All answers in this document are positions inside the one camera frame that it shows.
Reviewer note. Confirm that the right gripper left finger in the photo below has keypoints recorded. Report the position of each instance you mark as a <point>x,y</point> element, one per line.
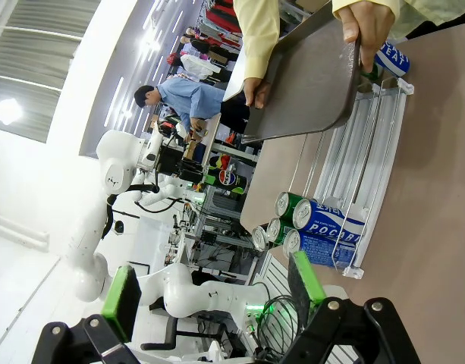
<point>120,303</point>

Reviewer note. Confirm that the hanging clothes rack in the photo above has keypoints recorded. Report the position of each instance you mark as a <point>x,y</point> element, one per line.
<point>217,11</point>

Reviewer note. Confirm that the person's right hand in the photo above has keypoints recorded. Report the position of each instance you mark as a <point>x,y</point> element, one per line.
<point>255,91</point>

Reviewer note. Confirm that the person's left hand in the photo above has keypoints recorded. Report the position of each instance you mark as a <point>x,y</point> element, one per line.
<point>368,22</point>

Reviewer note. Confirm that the aluminium frame equipment cart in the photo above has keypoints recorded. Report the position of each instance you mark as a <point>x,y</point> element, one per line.
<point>217,227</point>

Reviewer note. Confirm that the blue Pocari Sweat can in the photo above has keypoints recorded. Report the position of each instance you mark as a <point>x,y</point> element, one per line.
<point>323,250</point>
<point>330,221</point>
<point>393,57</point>

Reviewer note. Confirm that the person's torso yellow shirt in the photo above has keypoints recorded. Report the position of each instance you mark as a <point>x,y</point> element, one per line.
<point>437,11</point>

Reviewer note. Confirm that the man in blue shirt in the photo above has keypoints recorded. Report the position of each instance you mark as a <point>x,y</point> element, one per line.
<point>186,98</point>

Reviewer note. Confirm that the person's right forearm yellow sleeve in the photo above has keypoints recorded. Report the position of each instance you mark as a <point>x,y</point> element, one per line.
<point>255,34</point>

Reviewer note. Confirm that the dark brown serving tray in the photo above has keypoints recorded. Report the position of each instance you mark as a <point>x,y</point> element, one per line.
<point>308,87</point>

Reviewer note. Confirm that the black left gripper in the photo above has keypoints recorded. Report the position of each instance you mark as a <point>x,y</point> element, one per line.
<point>170,161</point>

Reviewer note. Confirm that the black Pepsi can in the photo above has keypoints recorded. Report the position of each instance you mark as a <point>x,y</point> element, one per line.
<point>260,239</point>
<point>228,179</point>

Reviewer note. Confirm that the green soda can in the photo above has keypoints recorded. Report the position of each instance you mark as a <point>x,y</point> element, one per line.
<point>279,231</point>
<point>289,204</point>
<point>368,74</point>

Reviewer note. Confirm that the black chair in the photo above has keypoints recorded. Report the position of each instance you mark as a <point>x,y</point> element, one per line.
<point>171,333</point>

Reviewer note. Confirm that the white three-lane can rack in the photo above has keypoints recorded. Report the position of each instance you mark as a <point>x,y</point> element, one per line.
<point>368,151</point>

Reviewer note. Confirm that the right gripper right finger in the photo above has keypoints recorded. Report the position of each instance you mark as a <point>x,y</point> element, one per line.
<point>310,280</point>

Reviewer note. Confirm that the round ceiling lamp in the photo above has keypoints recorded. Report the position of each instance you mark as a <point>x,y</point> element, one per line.
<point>7,111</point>

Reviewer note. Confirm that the person's left forearm yellow sleeve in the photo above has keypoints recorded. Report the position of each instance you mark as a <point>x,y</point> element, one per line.
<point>337,7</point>

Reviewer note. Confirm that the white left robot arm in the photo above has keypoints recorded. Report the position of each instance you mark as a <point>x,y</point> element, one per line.
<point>114,178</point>

